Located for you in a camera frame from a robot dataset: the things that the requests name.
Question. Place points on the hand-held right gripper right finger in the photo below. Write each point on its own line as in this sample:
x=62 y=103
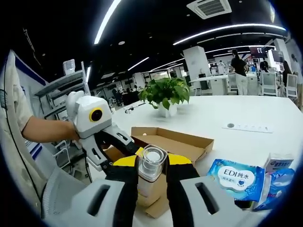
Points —
x=182 y=189

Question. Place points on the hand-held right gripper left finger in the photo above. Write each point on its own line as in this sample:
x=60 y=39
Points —
x=123 y=189

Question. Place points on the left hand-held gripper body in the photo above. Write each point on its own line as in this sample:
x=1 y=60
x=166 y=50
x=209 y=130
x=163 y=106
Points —
x=85 y=125

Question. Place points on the clear cap lotion bottle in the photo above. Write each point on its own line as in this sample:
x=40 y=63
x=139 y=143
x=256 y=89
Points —
x=151 y=165

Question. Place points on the brown cardboard shoe box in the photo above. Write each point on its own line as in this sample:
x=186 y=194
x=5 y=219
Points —
x=177 y=142

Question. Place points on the blue wet wipes pack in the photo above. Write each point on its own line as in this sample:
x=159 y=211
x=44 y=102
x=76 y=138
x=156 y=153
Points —
x=234 y=179

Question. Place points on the blue white tissue pack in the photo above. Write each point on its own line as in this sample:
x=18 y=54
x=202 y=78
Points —
x=279 y=184

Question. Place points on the small white carton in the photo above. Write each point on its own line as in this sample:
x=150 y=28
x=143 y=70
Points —
x=278 y=163

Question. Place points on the person's left hand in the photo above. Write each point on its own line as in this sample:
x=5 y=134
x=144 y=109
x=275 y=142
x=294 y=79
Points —
x=72 y=133

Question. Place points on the thin black white tool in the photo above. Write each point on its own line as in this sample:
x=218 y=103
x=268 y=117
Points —
x=129 y=109

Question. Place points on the grey metal shelf rack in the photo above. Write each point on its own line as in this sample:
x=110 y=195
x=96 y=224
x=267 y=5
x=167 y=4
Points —
x=61 y=79

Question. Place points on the white stacked containers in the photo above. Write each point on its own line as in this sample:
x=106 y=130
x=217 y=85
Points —
x=69 y=67

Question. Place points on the green plant in white pot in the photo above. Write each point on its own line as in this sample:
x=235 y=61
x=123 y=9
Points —
x=165 y=91

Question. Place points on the blue white display board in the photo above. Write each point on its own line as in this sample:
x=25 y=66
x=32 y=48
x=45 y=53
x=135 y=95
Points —
x=28 y=78

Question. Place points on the person in beige shirt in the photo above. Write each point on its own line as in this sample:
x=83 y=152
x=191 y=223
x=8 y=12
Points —
x=11 y=106

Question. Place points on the long white ceiling light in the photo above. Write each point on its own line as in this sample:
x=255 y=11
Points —
x=236 y=26
x=106 y=21
x=138 y=63

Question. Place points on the white office desk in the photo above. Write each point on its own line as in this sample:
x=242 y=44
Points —
x=217 y=81

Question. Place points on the white office chair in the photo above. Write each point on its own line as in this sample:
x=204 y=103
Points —
x=268 y=81
x=291 y=84

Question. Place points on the white ceiling air vent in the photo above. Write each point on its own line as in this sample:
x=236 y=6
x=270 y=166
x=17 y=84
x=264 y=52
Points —
x=209 y=8

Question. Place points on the dark wall screen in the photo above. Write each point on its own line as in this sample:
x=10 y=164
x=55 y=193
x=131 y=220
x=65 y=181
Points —
x=258 y=52

